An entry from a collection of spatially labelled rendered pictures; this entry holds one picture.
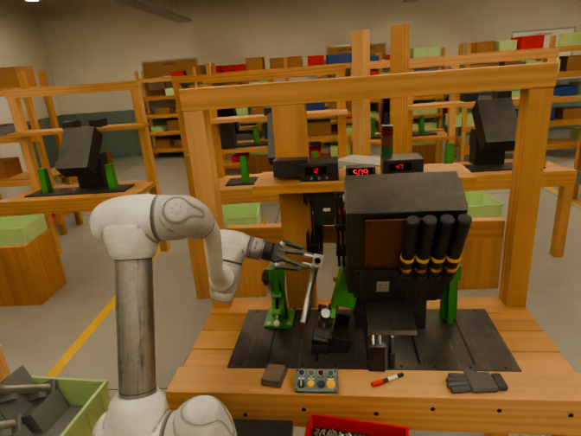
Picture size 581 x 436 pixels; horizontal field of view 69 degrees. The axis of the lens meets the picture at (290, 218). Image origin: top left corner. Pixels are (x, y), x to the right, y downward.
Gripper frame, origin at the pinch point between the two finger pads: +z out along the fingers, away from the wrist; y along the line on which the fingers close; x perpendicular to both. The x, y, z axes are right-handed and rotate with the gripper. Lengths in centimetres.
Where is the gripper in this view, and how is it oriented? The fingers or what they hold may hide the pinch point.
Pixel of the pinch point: (311, 260)
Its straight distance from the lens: 172.6
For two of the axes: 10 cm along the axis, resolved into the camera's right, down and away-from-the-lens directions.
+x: -0.5, 3.9, 9.2
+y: 2.2, -8.9, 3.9
